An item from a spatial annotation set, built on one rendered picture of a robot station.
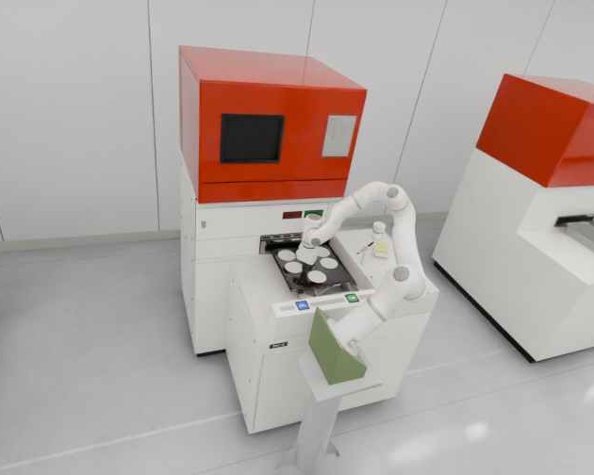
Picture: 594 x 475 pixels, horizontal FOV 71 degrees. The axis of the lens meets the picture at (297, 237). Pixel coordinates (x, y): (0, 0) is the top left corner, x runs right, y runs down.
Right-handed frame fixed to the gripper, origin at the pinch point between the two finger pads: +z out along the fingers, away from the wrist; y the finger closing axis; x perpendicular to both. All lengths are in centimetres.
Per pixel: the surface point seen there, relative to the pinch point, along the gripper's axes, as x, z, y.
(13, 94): -1, -35, -233
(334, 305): -21.4, -3.4, 26.6
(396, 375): 18, 61, 64
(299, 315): -36.4, -2.6, 16.0
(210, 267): -17, 14, -50
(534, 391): 94, 92, 152
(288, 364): -37, 30, 16
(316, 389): -57, 11, 38
